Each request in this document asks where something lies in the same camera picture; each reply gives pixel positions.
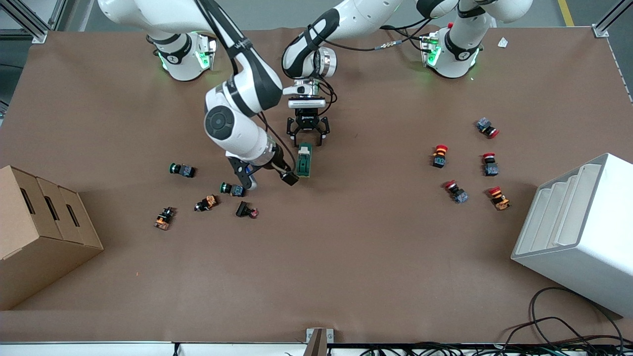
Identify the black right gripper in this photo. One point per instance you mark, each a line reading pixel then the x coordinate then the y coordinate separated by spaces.
pixel 280 163

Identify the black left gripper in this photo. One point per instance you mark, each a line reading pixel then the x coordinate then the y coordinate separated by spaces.
pixel 307 120

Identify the green load switch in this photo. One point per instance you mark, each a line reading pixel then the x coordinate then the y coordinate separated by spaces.
pixel 304 163

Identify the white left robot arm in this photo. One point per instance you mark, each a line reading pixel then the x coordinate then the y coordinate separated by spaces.
pixel 361 15

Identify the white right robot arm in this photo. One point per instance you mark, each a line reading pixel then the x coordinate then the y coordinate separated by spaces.
pixel 242 128

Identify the small white paper scrap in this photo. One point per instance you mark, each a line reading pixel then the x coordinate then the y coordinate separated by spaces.
pixel 503 42

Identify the brown cardboard box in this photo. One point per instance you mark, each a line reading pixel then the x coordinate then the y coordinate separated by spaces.
pixel 44 237

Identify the white compartment box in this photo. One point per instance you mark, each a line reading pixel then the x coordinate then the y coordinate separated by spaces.
pixel 588 247

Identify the green mushroom pushbutton switch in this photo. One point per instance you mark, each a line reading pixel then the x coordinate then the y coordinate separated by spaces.
pixel 184 170
pixel 235 190

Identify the black switch with pink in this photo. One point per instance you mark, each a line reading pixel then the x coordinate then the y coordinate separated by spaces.
pixel 243 210

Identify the orange black selector switch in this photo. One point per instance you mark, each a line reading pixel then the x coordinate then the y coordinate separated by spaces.
pixel 207 202
pixel 164 218

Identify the red mushroom pushbutton switch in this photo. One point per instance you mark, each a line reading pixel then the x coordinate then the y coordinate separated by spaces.
pixel 487 127
pixel 490 165
pixel 499 199
pixel 439 155
pixel 456 192

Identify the metal table edge bracket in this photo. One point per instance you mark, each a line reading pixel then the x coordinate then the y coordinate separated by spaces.
pixel 319 341

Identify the white table edge rail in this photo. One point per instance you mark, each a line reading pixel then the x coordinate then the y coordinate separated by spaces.
pixel 99 348

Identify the aluminium frame profile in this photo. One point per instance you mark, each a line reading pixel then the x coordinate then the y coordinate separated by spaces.
pixel 24 17
pixel 610 20

